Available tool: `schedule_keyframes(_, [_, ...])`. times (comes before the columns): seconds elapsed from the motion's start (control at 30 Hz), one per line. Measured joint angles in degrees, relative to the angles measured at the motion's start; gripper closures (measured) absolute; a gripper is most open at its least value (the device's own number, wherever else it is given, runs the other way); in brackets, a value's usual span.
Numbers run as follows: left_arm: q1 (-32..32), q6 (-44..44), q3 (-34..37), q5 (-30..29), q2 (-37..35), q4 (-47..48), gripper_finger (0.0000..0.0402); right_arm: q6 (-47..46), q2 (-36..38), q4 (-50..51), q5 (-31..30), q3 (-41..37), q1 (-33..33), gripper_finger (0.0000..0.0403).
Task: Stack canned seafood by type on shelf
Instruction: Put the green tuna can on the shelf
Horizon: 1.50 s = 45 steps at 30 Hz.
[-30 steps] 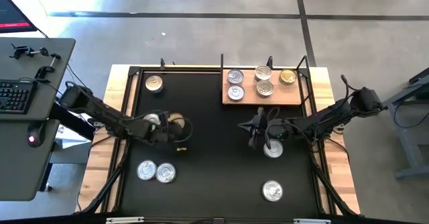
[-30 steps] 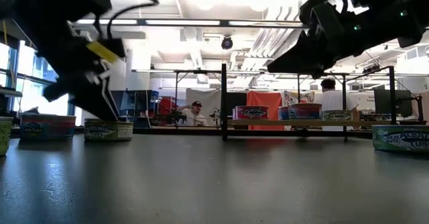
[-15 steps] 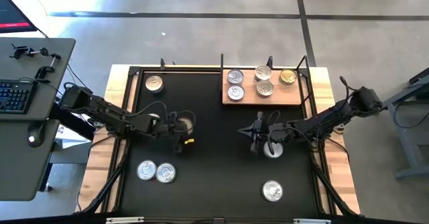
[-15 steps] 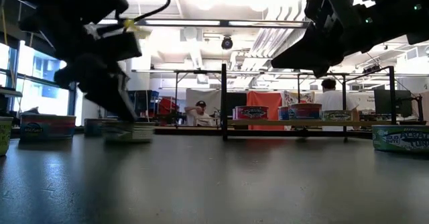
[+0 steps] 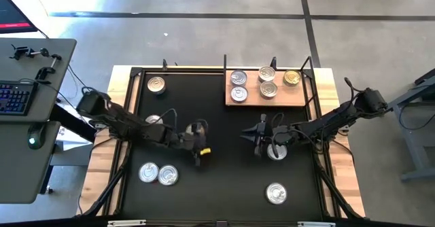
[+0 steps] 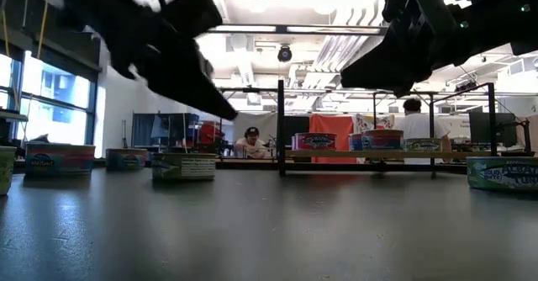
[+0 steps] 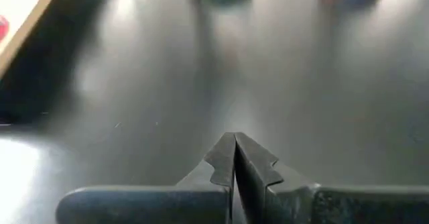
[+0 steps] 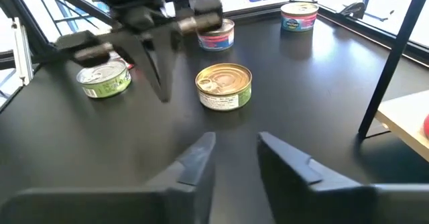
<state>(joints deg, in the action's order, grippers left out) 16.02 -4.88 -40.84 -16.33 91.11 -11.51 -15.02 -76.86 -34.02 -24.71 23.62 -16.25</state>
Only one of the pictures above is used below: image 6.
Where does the black table mat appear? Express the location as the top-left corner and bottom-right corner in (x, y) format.
(0, 165), (538, 281)

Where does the wooden shelf board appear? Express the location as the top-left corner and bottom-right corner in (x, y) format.
(285, 149), (537, 161)

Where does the white hanging sheet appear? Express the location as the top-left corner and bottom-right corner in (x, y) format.
(233, 111), (279, 146)

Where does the large window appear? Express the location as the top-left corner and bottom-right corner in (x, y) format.
(0, 51), (100, 147)

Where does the black television screen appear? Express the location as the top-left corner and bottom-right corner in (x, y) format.
(282, 115), (311, 148)

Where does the person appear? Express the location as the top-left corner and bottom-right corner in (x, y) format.
(393, 98), (453, 167)
(234, 125), (270, 160)

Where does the round white ceiling lamp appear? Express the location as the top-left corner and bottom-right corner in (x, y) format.
(246, 0), (270, 15)

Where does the black metal shelf frame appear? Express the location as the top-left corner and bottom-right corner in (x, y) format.
(276, 78), (497, 178)

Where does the black aluminium table frame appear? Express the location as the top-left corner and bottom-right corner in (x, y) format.
(205, 23), (388, 36)

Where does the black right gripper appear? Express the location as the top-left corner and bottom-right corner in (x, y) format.
(340, 0), (472, 99)

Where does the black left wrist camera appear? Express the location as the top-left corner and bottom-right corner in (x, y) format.
(161, 0), (224, 38)

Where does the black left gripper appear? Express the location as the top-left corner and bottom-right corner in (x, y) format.
(99, 6), (240, 122)

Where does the orange hanging cloth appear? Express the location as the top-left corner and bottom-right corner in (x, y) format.
(309, 114), (357, 165)

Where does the blue partition cart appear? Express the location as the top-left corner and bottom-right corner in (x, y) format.
(131, 111), (202, 152)

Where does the red label seafood can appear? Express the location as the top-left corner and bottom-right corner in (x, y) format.
(293, 131), (338, 151)

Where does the blue label seafood can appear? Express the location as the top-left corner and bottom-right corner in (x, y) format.
(24, 142), (97, 178)
(361, 129), (405, 151)
(104, 147), (149, 172)
(347, 132), (364, 152)

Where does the patterned colourful cloth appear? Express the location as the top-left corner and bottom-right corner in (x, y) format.
(355, 113), (396, 133)

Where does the red bulky object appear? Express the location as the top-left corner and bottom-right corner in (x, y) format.
(198, 119), (224, 147)

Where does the black desktop monitor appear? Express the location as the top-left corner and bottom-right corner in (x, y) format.
(468, 111), (518, 148)

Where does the green label tuna can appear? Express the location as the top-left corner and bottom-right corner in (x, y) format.
(0, 145), (18, 197)
(403, 137), (444, 153)
(465, 156), (538, 193)
(150, 151), (218, 183)

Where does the black round ceiling camera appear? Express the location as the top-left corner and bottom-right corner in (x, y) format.
(277, 44), (293, 64)

